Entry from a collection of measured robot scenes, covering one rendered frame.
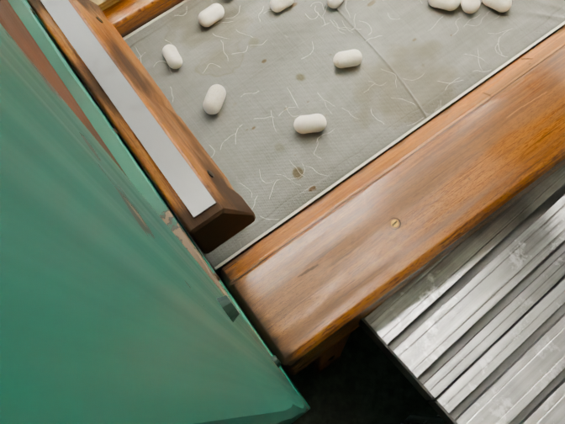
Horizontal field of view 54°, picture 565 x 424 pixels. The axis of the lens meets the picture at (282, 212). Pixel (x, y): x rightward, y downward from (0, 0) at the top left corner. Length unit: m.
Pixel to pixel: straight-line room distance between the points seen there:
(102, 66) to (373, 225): 0.29
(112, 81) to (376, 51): 0.30
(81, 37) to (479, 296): 0.48
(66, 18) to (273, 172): 0.25
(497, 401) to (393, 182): 0.25
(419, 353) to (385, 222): 0.15
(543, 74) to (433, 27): 0.13
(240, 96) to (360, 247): 0.22
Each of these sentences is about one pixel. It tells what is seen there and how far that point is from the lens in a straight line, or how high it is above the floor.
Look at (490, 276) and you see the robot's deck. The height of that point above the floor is 0.67.
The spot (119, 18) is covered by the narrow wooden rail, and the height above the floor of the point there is 0.76.
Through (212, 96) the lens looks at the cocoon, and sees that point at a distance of 0.61.
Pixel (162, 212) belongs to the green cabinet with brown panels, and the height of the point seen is 0.87.
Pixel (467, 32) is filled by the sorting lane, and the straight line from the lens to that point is 0.69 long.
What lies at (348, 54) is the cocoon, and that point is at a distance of 0.64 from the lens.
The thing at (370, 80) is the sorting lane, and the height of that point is 0.74.
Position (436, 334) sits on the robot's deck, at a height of 0.67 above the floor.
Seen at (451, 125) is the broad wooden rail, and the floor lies 0.76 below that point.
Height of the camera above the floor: 1.28
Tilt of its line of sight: 70 degrees down
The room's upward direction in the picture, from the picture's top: 10 degrees counter-clockwise
